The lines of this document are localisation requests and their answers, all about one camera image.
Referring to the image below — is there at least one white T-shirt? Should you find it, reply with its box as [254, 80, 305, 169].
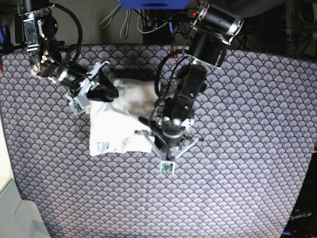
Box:
[88, 78, 158, 156]

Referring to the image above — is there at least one black box under table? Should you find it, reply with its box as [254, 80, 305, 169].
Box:
[143, 25, 173, 45]

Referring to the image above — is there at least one grey plastic bin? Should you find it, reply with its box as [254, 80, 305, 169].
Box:
[0, 178, 50, 238]

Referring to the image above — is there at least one patterned purple table cloth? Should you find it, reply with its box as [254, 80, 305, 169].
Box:
[0, 50, 317, 238]

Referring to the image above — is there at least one black power strip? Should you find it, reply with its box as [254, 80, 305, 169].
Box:
[186, 9, 199, 18]

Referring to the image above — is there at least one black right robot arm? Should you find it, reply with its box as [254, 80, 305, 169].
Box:
[17, 0, 119, 103]

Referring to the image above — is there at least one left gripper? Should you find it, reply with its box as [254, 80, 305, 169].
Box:
[149, 117, 195, 146]

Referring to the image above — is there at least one grey looped cable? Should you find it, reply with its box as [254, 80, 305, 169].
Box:
[100, 7, 132, 39]

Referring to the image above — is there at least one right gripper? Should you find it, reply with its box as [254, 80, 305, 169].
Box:
[48, 64, 119, 102]

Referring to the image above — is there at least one blue box overhead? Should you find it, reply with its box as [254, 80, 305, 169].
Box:
[120, 0, 189, 9]

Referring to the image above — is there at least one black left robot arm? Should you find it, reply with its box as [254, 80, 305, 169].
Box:
[148, 1, 244, 160]

